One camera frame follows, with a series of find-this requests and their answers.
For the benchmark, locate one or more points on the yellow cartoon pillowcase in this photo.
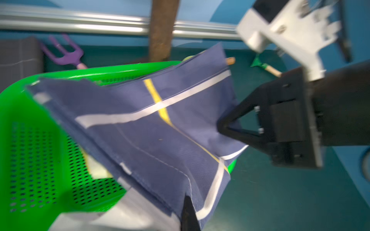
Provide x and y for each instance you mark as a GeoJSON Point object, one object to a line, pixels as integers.
{"type": "Point", "coordinates": [95, 169]}

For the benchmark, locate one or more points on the green plastic basket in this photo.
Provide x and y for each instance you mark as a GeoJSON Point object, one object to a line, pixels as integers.
{"type": "Point", "coordinates": [43, 173]}

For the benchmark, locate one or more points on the purple toy garden fork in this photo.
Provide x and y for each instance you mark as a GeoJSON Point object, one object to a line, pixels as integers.
{"type": "Point", "coordinates": [68, 58]}

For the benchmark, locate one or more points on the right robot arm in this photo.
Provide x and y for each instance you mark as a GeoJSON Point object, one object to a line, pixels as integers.
{"type": "Point", "coordinates": [341, 103]}

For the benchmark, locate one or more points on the pink blossom artificial tree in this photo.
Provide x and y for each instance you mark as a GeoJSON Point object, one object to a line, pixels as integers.
{"type": "Point", "coordinates": [163, 16]}

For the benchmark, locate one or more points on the green toy rake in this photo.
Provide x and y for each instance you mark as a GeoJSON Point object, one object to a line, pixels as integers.
{"type": "Point", "coordinates": [257, 63]}

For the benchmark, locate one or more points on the navy striped pillowcase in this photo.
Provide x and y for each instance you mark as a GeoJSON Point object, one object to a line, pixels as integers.
{"type": "Point", "coordinates": [158, 132]}

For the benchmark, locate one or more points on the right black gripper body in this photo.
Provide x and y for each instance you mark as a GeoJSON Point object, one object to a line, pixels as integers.
{"type": "Point", "coordinates": [288, 131]}

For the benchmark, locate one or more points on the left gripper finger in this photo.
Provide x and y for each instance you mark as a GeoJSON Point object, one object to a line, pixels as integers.
{"type": "Point", "coordinates": [189, 221]}

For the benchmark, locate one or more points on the aluminium frame rail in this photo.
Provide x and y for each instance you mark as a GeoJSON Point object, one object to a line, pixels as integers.
{"type": "Point", "coordinates": [47, 19]}

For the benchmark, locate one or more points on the dark grey checked pillowcase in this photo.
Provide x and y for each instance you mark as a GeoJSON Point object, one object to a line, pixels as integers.
{"type": "Point", "coordinates": [20, 58]}

